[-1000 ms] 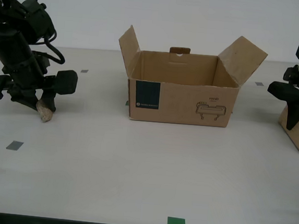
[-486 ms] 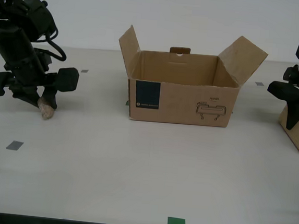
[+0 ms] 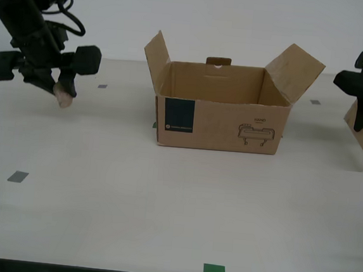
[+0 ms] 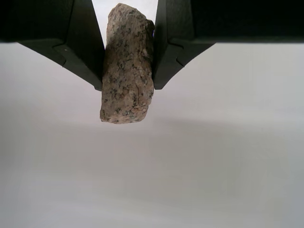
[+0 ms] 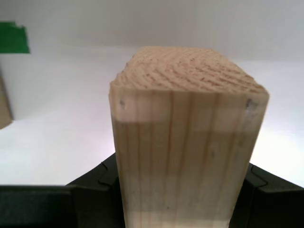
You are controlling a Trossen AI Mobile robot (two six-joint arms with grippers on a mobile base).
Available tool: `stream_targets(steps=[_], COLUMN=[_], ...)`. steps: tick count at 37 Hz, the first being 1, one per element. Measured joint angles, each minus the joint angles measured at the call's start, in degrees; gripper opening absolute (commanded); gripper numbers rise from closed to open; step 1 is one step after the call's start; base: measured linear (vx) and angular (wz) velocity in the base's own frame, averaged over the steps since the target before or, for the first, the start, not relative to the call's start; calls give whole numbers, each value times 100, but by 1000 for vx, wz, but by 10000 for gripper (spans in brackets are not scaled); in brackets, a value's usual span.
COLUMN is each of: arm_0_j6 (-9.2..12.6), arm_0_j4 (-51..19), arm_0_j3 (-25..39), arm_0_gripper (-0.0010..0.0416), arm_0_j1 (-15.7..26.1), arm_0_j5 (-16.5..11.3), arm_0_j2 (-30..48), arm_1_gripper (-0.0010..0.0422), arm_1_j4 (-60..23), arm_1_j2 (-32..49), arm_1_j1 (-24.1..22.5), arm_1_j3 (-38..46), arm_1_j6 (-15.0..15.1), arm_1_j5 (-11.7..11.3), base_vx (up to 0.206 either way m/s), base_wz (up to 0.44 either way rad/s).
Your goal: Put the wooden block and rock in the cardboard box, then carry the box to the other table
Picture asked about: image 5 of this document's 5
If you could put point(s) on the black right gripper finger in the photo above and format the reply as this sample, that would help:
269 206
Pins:
59 206
273 206

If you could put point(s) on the green tape piece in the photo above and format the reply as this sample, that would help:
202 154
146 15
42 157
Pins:
13 38

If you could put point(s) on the light wooden block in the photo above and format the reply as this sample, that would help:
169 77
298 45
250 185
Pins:
187 130

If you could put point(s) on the open brown cardboard box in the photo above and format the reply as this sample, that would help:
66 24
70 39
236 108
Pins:
4 107

